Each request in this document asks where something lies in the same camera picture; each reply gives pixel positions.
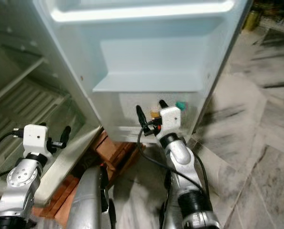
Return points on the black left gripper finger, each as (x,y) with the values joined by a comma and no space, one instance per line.
(66,136)

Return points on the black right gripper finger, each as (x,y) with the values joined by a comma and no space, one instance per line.
(142,117)
(163,104)

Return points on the orange juice bottle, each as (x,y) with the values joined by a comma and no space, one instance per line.
(155,113)

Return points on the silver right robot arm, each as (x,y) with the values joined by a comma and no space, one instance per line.
(182,160)

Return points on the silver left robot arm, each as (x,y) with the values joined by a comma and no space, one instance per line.
(20,181)

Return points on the ribbed fridge crisper cover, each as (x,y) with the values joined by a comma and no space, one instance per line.
(27,124)

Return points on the white fridge door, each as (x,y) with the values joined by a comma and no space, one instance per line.
(151,62)

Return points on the glass fridge shelf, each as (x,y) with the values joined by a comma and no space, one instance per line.
(18,81)

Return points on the green capped bottle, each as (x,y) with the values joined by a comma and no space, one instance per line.
(180,105)

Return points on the orange brick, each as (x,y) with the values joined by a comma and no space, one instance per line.
(113,150)

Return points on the silver right robot leg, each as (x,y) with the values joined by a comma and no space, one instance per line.
(173,210)

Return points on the gold tin can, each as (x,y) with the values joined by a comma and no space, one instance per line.
(250,19)

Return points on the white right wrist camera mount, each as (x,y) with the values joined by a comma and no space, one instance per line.
(170,118)

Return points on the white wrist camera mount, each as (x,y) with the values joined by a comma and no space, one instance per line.
(170,118)
(37,138)

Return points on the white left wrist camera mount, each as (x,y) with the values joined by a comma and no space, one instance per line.
(37,138)

